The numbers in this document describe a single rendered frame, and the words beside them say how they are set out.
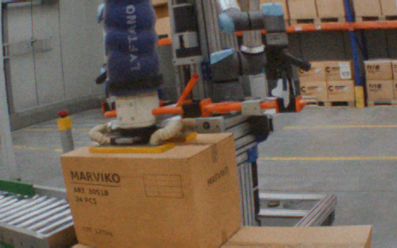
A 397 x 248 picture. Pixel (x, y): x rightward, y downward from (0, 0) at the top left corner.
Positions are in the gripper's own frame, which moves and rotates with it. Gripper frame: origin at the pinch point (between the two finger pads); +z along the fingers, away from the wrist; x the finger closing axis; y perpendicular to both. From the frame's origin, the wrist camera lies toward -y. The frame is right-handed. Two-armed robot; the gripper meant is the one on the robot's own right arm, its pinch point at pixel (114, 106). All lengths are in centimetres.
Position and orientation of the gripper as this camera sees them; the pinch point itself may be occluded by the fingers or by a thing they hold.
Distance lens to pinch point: 229.2
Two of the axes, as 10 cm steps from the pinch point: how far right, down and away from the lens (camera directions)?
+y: 9.0, -0.4, -4.4
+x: 4.2, -1.9, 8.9
